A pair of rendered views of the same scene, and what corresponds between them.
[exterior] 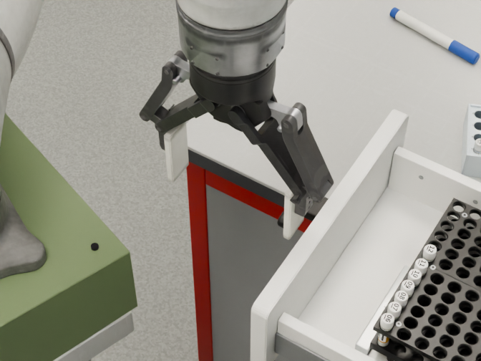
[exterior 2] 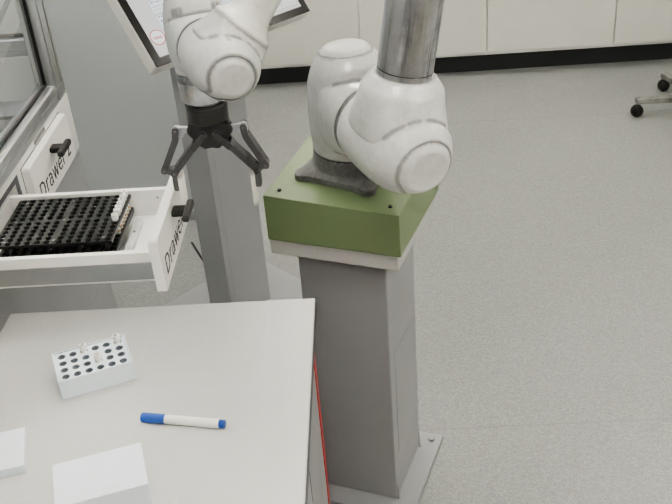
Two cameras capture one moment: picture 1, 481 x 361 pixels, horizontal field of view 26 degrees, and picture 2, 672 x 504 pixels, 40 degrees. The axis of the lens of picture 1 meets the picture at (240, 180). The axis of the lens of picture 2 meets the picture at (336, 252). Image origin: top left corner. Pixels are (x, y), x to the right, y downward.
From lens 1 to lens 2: 2.18 m
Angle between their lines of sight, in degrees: 93
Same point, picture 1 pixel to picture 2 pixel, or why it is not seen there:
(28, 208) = (323, 189)
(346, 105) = (221, 356)
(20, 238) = (308, 170)
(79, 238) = (289, 190)
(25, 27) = (344, 139)
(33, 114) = not seen: outside the picture
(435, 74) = (170, 400)
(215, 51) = not seen: hidden behind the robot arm
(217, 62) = not seen: hidden behind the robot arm
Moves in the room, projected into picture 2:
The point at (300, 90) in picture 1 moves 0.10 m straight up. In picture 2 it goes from (258, 351) to (251, 304)
